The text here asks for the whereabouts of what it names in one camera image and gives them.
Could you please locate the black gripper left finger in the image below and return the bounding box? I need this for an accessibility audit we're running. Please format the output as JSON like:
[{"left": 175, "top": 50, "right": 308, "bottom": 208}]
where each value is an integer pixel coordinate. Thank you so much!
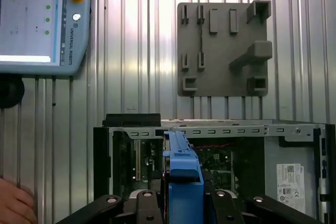
[{"left": 55, "top": 189, "right": 164, "bottom": 224}]

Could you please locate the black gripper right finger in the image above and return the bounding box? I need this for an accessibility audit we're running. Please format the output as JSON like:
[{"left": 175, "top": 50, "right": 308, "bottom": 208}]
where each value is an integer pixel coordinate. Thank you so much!
[{"left": 209, "top": 189, "right": 324, "bottom": 224}]

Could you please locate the hard disk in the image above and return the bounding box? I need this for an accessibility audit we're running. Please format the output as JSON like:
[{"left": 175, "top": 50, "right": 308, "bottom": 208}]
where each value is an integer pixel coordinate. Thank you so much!
[{"left": 162, "top": 129, "right": 208, "bottom": 224}]

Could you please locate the person's right hand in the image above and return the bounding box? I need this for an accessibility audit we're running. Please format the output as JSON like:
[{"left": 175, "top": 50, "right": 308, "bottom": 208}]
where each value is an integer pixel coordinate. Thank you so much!
[{"left": 0, "top": 177, "right": 38, "bottom": 224}]

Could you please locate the green motherboard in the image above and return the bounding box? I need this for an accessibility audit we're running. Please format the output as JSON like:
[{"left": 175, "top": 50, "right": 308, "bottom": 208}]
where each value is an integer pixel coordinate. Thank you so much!
[{"left": 112, "top": 132, "right": 238, "bottom": 198}]

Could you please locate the grey power supply unit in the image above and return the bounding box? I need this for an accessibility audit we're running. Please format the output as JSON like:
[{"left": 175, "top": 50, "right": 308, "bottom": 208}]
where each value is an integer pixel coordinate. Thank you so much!
[{"left": 264, "top": 137, "right": 320, "bottom": 216}]

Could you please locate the black plastic card latch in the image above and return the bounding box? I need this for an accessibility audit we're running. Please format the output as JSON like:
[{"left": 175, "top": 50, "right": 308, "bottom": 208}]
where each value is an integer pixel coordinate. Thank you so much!
[{"left": 101, "top": 113, "right": 162, "bottom": 128}]

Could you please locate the black PC case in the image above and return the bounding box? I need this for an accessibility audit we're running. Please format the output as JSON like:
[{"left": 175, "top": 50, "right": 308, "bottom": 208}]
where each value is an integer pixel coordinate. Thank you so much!
[{"left": 93, "top": 113, "right": 336, "bottom": 224}]

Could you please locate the grey parts rack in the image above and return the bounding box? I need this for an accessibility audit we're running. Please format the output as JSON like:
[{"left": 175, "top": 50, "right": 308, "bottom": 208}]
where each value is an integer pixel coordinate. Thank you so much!
[{"left": 177, "top": 0, "right": 273, "bottom": 98}]

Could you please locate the pale blue teach pendant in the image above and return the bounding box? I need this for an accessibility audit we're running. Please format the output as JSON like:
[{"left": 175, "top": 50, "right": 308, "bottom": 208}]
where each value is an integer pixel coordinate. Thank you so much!
[{"left": 0, "top": 0, "right": 92, "bottom": 77}]

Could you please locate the black round object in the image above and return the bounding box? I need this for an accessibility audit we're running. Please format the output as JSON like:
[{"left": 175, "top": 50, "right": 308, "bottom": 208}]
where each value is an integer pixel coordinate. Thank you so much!
[{"left": 0, "top": 73, "right": 26, "bottom": 109}]

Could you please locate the red black twisted wire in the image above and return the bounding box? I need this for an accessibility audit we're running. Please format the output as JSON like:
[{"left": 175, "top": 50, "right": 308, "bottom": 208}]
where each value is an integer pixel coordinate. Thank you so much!
[{"left": 193, "top": 142, "right": 236, "bottom": 150}]

